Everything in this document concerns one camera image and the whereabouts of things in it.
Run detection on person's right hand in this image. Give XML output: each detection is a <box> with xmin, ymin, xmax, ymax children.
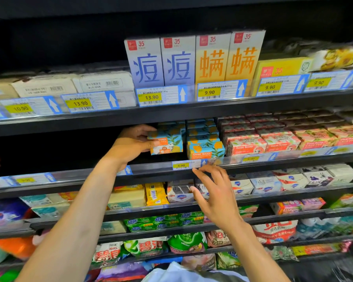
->
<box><xmin>189</xmin><ymin>164</ymin><xmax>244</xmax><ymax>233</ymax></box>

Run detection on person's left hand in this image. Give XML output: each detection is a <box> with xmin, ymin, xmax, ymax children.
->
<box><xmin>104</xmin><ymin>124</ymin><xmax>161</xmax><ymax>171</ymax></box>

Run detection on blue orange soap carton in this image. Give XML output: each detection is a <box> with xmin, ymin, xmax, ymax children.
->
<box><xmin>148</xmin><ymin>127</ymin><xmax>184</xmax><ymax>155</ymax></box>

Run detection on person's right forearm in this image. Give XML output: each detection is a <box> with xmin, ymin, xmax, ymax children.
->
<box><xmin>224</xmin><ymin>217</ymin><xmax>292</xmax><ymax>282</ymax></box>

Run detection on person's left forearm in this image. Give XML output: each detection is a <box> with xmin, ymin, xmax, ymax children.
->
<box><xmin>15</xmin><ymin>157</ymin><xmax>127</xmax><ymax>282</ymax></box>

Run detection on row of shelf price labels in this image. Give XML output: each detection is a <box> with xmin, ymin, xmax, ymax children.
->
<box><xmin>0</xmin><ymin>69</ymin><xmax>353</xmax><ymax>121</ymax></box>
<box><xmin>0</xmin><ymin>144</ymin><xmax>353</xmax><ymax>189</ymax></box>

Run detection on green soap multipack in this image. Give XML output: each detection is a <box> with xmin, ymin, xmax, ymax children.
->
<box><xmin>124</xmin><ymin>211</ymin><xmax>205</xmax><ymax>233</ymax></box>

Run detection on black metal shelf board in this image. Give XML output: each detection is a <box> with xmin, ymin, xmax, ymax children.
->
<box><xmin>0</xmin><ymin>151</ymin><xmax>353</xmax><ymax>201</ymax></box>
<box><xmin>0</xmin><ymin>89</ymin><xmax>353</xmax><ymax>138</ymax></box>
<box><xmin>0</xmin><ymin>182</ymin><xmax>353</xmax><ymax>240</ymax></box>
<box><xmin>97</xmin><ymin>206</ymin><xmax>353</xmax><ymax>245</ymax></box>

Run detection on pink white detergent bag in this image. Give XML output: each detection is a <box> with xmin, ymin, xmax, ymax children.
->
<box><xmin>206</xmin><ymin>230</ymin><xmax>232</xmax><ymax>248</ymax></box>

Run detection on stack of blue soap boxes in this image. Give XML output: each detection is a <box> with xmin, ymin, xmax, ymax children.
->
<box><xmin>157</xmin><ymin>118</ymin><xmax>226</xmax><ymax>161</ymax></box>

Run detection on pale yellow soap bar pack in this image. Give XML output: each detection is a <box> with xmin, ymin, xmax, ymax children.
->
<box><xmin>107</xmin><ymin>188</ymin><xmax>147</xmax><ymax>211</ymax></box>

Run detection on row of white soap boxes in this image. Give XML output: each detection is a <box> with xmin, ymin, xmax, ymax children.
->
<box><xmin>167</xmin><ymin>164</ymin><xmax>353</xmax><ymax>203</ymax></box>

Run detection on cream soap box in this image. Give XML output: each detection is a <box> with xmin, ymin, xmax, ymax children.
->
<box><xmin>73</xmin><ymin>71</ymin><xmax>135</xmax><ymax>94</ymax></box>
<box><xmin>12</xmin><ymin>76</ymin><xmax>78</xmax><ymax>98</ymax></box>
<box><xmin>0</xmin><ymin>79</ymin><xmax>19</xmax><ymax>101</ymax></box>

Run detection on tall lavender soap box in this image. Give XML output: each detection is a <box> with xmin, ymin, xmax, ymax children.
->
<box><xmin>160</xmin><ymin>35</ymin><xmax>196</xmax><ymax>86</ymax></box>
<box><xmin>124</xmin><ymin>37</ymin><xmax>165</xmax><ymax>89</ymax></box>

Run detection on white plastic bag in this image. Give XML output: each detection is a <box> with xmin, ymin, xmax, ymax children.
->
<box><xmin>141</xmin><ymin>261</ymin><xmax>249</xmax><ymax>282</ymax></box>

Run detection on stack of pink soap boxes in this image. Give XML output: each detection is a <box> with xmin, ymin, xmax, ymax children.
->
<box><xmin>216</xmin><ymin>110</ymin><xmax>353</xmax><ymax>156</ymax></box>

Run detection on pink orange soap multipack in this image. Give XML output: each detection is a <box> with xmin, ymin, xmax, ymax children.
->
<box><xmin>270</xmin><ymin>198</ymin><xmax>326</xmax><ymax>215</ymax></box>

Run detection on tall orange soap box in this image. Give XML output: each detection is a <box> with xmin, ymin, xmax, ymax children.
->
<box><xmin>225</xmin><ymin>29</ymin><xmax>266</xmax><ymax>97</ymax></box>
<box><xmin>195</xmin><ymin>33</ymin><xmax>232</xmax><ymax>84</ymax></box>

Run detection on white red green detergent bag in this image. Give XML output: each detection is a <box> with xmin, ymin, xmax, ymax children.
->
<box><xmin>91</xmin><ymin>242</ymin><xmax>130</xmax><ymax>268</ymax></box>

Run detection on teal white soap pack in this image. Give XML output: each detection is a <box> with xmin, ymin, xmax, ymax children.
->
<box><xmin>19</xmin><ymin>193</ymin><xmax>72</xmax><ymax>218</ymax></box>

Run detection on yellow orange flat packet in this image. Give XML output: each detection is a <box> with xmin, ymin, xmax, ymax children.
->
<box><xmin>292</xmin><ymin>242</ymin><xmax>352</xmax><ymax>258</ymax></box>

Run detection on pale blue detergent bags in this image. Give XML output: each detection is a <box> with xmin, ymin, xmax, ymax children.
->
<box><xmin>295</xmin><ymin>215</ymin><xmax>353</xmax><ymax>240</ymax></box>

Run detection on flat yellow soap box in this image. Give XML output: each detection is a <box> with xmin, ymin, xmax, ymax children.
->
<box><xmin>251</xmin><ymin>57</ymin><xmax>313</xmax><ymax>97</ymax></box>

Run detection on green soap pack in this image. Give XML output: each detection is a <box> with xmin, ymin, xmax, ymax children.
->
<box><xmin>330</xmin><ymin>186</ymin><xmax>353</xmax><ymax>209</ymax></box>

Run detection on blue purple detergent bag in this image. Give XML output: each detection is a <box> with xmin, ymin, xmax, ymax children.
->
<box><xmin>0</xmin><ymin>199</ymin><xmax>30</xmax><ymax>227</ymax></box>

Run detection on orange bottle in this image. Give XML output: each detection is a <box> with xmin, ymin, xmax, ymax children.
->
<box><xmin>0</xmin><ymin>236</ymin><xmax>36</xmax><ymax>261</ymax></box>

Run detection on white yellow soap packet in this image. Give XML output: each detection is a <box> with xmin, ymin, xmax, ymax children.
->
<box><xmin>299</xmin><ymin>46</ymin><xmax>353</xmax><ymax>72</ymax></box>

